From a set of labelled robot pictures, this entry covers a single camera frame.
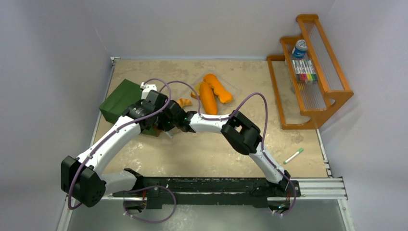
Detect purple cable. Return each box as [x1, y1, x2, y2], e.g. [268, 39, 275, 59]
[67, 77, 173, 211]
[159, 80, 298, 218]

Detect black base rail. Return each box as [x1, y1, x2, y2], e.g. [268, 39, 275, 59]
[113, 177, 301, 212]

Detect orange wooden shelf rack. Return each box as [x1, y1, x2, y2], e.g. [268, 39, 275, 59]
[267, 14, 354, 129]

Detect metal tongs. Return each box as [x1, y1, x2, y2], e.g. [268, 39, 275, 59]
[164, 131, 174, 139]

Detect green white marker pen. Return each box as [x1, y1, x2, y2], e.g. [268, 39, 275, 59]
[283, 148, 304, 165]

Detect blue white jar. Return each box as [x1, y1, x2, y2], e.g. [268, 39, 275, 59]
[292, 39, 308, 59]

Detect clear plastic tray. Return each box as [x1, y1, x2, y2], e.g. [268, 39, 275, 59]
[177, 69, 241, 117]

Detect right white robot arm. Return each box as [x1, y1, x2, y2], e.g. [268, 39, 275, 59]
[157, 100, 295, 196]

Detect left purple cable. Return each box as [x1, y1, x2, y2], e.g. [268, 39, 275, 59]
[67, 77, 173, 211]

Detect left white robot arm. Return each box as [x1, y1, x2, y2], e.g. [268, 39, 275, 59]
[61, 90, 169, 209]

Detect fake croissant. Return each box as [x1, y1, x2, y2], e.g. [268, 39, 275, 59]
[177, 98, 192, 108]

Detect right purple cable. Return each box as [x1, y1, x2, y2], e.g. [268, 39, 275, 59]
[159, 80, 298, 218]

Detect coloured marker set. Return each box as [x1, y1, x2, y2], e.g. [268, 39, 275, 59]
[292, 59, 318, 84]

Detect aluminium frame rail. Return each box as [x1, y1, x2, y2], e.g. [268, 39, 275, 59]
[100, 178, 346, 202]

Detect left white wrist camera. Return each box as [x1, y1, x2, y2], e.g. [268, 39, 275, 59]
[140, 82, 157, 100]

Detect green paper bag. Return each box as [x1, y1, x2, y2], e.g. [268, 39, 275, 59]
[99, 79, 141, 124]

